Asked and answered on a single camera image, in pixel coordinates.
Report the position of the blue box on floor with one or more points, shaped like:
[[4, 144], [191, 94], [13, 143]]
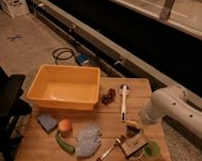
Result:
[[82, 59]]

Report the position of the red yellow peach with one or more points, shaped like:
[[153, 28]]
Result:
[[65, 125]]

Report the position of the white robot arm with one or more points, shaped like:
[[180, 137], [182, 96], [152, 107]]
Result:
[[171, 101]]

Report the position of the white bowl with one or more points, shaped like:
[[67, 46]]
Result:
[[137, 155]]

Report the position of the wooden block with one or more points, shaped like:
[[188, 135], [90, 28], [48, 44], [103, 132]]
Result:
[[133, 144]]

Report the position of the white cardboard box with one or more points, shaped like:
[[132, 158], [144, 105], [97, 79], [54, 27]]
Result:
[[14, 8]]

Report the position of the metal spoon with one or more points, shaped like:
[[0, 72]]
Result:
[[117, 143]]

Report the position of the yellow banana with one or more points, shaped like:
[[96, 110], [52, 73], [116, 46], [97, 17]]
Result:
[[132, 123]]

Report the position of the purple grape bunch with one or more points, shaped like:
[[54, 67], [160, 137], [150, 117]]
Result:
[[109, 96]]

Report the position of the green cucumber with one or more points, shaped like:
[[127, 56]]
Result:
[[63, 145]]

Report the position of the blue sponge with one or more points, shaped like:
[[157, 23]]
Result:
[[47, 121]]

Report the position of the blue grey cloth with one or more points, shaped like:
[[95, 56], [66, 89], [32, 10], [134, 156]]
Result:
[[88, 141]]

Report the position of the green plastic cup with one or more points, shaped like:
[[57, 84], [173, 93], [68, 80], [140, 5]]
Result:
[[151, 150]]

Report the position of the dark metal cup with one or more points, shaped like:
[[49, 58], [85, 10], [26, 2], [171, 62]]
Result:
[[132, 131]]

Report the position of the yellow plastic tub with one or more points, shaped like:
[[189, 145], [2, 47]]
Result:
[[65, 87]]

